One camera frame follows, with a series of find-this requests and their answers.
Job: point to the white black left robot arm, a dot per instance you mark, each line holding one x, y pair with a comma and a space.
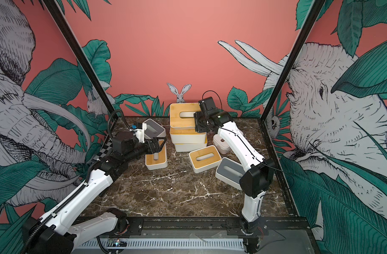
55, 230

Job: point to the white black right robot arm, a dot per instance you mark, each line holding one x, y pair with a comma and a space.
258, 174

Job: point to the white box grey lid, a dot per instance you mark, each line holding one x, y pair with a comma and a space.
230, 172
154, 130

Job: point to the narrow white box bamboo lid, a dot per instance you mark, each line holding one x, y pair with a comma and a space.
157, 160

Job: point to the white box grey lid front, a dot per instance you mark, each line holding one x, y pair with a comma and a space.
230, 172

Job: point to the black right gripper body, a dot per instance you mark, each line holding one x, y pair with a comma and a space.
200, 116

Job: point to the black frame post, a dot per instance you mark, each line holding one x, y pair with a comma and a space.
58, 17
302, 37

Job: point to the pink white drip tissue box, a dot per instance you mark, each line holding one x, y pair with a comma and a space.
223, 146

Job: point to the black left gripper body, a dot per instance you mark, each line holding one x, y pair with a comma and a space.
147, 147

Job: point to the black right frame post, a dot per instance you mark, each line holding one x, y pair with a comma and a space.
302, 37

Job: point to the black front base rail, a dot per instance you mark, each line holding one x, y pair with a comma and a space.
232, 226

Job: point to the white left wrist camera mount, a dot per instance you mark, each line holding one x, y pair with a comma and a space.
139, 131

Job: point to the black left frame post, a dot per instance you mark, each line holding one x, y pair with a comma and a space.
58, 17

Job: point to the small white box bamboo lid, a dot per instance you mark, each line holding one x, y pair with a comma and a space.
204, 159

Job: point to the black white checkerboard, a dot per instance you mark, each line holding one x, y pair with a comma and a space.
104, 151

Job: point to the white box bamboo lid corner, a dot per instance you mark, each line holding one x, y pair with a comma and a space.
182, 115

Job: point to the white box yellow wood lid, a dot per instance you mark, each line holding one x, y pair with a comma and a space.
189, 147

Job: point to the white box grey lid back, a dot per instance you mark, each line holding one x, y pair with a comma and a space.
154, 130

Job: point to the white ribbed cable duct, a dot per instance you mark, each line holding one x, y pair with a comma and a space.
158, 243

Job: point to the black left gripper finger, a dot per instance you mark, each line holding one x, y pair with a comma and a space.
159, 142
157, 152

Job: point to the large white box bamboo lid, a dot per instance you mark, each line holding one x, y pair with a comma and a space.
190, 136

